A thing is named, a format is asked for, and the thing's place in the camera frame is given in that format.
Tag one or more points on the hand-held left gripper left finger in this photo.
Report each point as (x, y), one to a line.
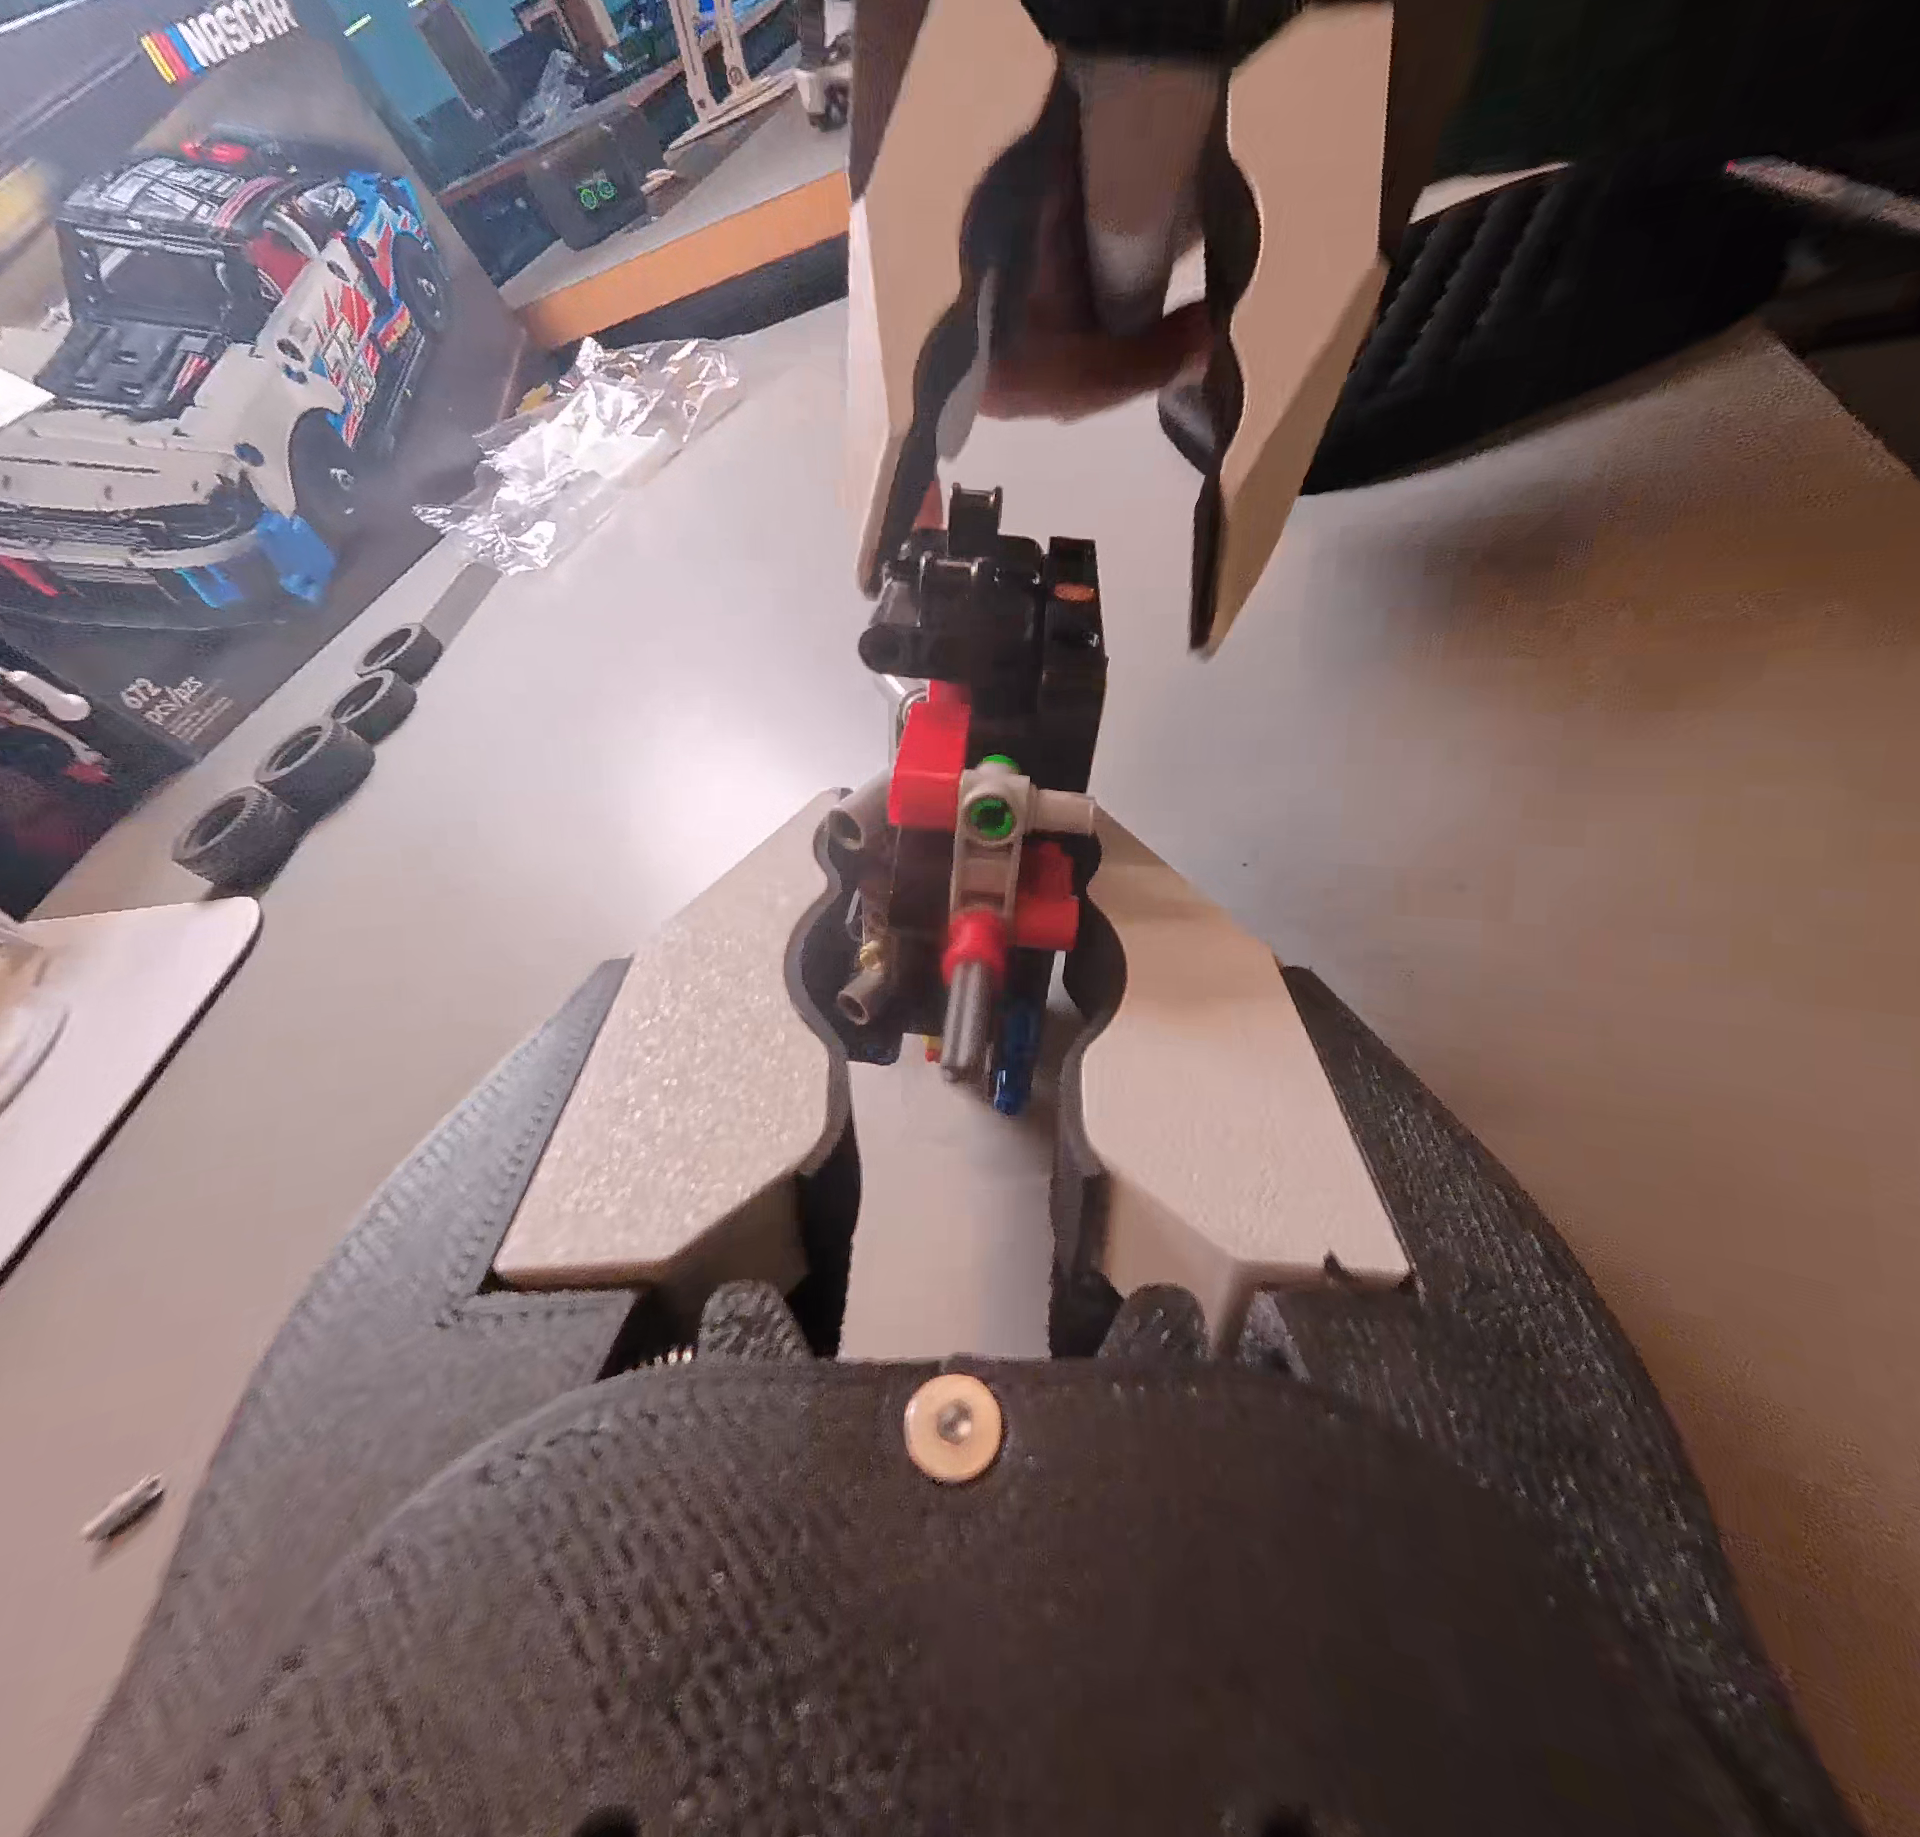
(676, 1102)

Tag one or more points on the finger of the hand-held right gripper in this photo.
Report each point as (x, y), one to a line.
(931, 187)
(1321, 217)

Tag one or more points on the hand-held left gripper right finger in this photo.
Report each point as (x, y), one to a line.
(1215, 1118)

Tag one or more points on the lego car chassis assembly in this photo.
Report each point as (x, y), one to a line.
(990, 637)

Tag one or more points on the person's right forearm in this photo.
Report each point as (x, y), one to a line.
(1500, 322)

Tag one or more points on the toy car set box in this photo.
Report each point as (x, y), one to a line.
(196, 367)

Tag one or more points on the person's right hand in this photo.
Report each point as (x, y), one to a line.
(1050, 367)

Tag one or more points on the desk with orange edge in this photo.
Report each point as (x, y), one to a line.
(706, 180)

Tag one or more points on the black case green logo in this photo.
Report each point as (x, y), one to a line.
(593, 180)

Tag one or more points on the clear plastic bag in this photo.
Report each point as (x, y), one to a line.
(586, 441)

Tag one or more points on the black toy tyre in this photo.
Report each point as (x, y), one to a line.
(398, 653)
(371, 701)
(315, 765)
(236, 834)

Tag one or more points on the white book stand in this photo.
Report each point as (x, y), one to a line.
(136, 1013)

